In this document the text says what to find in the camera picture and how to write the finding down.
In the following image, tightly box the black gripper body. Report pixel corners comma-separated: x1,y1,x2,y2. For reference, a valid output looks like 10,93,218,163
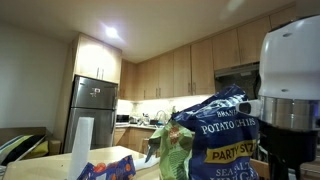
259,120,319,180

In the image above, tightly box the light wood wall cabinet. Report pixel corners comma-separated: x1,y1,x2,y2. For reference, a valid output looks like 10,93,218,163
269,4,298,29
119,38,217,101
73,33,123,84
212,15,272,71

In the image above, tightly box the black microwave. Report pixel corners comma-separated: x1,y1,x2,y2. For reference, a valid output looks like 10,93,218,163
115,114,130,124

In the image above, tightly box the yellow pillow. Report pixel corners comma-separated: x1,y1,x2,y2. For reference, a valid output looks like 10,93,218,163
24,139,50,159

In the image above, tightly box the stainless steel refrigerator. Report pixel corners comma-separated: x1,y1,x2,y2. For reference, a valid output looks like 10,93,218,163
63,74,119,154

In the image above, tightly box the silver kitchen faucet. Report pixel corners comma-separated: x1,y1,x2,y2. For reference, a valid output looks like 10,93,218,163
154,109,168,126

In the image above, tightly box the ceiling light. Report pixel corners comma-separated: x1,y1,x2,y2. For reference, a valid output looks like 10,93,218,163
103,24,121,41

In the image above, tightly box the light wood base cabinet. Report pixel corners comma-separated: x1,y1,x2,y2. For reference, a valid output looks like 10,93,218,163
113,123,158,154

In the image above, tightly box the striped pillow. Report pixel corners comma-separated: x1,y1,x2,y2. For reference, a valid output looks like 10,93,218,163
0,134,46,166

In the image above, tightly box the blue potato chips bag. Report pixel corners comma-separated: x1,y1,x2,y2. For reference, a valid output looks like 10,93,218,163
171,83,263,180

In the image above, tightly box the brown sofa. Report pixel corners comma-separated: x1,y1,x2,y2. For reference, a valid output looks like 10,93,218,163
0,126,63,164

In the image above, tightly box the steel range hood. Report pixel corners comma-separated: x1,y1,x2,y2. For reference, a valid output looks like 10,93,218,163
214,61,261,79

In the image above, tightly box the blue orange snack packet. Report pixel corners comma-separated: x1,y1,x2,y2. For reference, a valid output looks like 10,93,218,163
77,154,137,180

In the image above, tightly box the white paper towel roll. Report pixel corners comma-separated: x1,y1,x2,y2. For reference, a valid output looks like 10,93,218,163
68,116,95,180

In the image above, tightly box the green popcorn bag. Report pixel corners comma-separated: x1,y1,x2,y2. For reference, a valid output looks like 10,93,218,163
145,106,194,180

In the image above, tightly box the wooden drawer cabinet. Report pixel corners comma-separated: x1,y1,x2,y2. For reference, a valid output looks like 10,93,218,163
301,159,320,180

